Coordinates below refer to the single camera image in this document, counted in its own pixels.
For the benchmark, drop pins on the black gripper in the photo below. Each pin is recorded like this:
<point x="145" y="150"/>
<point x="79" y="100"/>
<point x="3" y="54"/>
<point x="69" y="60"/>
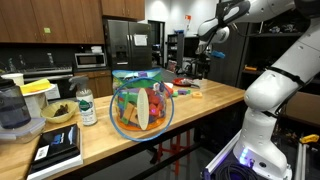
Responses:
<point x="203" y="65"/>

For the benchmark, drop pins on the light orange block with hole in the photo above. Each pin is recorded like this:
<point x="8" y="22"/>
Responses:
<point x="197" y="95"/>

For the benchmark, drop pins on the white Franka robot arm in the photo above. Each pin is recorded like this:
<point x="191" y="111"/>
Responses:
<point x="270" y="93"/>

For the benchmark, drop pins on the green bone-shaped foam block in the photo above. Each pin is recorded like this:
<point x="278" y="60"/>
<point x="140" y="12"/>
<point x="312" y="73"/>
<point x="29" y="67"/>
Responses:
<point x="188" y="91"/>

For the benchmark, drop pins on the purple foam block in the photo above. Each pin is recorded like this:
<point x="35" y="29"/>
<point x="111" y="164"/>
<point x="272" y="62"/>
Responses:
<point x="182" y="92"/>

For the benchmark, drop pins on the green cylinder foam block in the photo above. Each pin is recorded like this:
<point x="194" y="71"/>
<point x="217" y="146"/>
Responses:
<point x="175" y="94"/>

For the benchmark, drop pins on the clear plastic bag of blocks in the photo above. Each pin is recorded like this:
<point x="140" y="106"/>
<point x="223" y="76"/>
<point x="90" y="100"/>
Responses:
<point x="141" y="106"/>

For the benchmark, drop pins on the grey knitted cloth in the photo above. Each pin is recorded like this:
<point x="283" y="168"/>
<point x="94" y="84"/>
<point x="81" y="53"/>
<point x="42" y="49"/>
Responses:
<point x="192" y="83"/>

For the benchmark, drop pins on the black computer monitor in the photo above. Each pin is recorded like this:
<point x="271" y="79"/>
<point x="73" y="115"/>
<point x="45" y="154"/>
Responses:
<point x="190" y="46"/>

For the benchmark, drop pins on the red plate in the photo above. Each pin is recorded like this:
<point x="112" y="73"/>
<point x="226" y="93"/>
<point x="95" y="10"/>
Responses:
<point x="178" y="81"/>

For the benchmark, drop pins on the dark shelving unit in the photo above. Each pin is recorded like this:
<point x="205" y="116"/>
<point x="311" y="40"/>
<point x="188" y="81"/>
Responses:
<point x="263" y="50"/>

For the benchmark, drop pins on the white paper on refrigerator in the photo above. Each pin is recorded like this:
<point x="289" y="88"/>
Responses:
<point x="140" y="40"/>

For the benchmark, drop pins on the stainless steel refrigerator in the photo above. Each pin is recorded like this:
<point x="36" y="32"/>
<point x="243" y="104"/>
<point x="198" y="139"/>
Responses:
<point x="128" y="46"/>

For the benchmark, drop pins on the wooden stool red legs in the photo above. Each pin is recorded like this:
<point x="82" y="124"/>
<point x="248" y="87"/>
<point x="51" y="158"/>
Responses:
<point x="173" y="150"/>

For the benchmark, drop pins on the brown wooden lower cabinet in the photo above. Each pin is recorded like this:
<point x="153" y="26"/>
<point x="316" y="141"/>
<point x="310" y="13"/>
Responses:
<point x="98" y="83"/>

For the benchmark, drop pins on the white stack above microwave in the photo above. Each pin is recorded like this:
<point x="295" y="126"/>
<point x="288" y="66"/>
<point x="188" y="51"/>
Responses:
<point x="96" y="49"/>

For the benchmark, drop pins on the silver microwave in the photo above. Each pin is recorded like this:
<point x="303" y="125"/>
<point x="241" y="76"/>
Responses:
<point x="90" y="60"/>

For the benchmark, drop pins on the white spray bottle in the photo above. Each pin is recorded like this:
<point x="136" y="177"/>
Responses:
<point x="86" y="106"/>

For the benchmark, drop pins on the brown wooden upper cabinets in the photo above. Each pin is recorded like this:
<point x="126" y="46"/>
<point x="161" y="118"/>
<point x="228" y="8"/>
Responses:
<point x="66" y="20"/>

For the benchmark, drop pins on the yellow bowl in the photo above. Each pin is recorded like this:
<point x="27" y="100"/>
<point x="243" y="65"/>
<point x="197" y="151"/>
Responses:
<point x="55" y="115"/>

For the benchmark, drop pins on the black kitchen stove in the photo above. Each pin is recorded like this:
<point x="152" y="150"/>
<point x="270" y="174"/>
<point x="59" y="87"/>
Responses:
<point x="46" y="75"/>

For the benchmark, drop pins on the green sticker on cabinet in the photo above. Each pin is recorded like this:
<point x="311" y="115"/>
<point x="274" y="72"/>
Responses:
<point x="47" y="30"/>

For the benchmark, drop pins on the yellow sponge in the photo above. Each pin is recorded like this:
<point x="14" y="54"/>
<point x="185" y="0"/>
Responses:
<point x="35" y="86"/>

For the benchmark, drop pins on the white tub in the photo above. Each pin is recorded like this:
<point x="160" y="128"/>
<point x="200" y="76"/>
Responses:
<point x="35" y="105"/>

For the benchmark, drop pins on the white cup with rim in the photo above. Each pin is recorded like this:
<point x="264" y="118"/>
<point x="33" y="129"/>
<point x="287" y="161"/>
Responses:
<point x="13" y="79"/>

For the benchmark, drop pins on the clear plastic lidded container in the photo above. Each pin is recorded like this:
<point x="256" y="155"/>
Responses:
<point x="23" y="133"/>

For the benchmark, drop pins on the dark transparent pitcher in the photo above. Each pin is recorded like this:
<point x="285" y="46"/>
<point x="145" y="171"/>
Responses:
<point x="13" y="106"/>

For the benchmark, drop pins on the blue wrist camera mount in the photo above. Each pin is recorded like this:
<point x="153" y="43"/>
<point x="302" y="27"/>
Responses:
<point x="218" y="54"/>

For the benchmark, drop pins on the black metal table frame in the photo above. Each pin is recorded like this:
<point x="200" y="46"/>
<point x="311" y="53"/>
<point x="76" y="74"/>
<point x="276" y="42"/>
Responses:
<point x="173" y="159"/>

